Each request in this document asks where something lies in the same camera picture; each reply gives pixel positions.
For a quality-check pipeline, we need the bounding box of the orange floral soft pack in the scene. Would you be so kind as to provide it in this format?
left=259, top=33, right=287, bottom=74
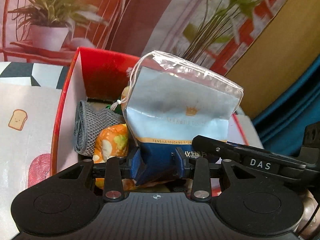
left=92, top=123, right=137, bottom=190

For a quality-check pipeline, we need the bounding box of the blue cotton pad bag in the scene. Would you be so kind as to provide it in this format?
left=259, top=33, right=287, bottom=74
left=117, top=50, right=244, bottom=185

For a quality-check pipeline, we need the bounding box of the grey towel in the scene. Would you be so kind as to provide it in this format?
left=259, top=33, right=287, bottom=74
left=74, top=100, right=125, bottom=157

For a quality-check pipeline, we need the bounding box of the printed living room backdrop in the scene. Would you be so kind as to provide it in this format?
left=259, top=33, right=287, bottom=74
left=0, top=0, right=301, bottom=77

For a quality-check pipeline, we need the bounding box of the red strawberry cardboard box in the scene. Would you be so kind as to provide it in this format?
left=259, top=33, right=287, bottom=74
left=49, top=45, right=264, bottom=198

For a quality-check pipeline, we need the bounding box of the cartoon print table cloth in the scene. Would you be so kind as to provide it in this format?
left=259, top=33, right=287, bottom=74
left=1, top=62, right=68, bottom=239

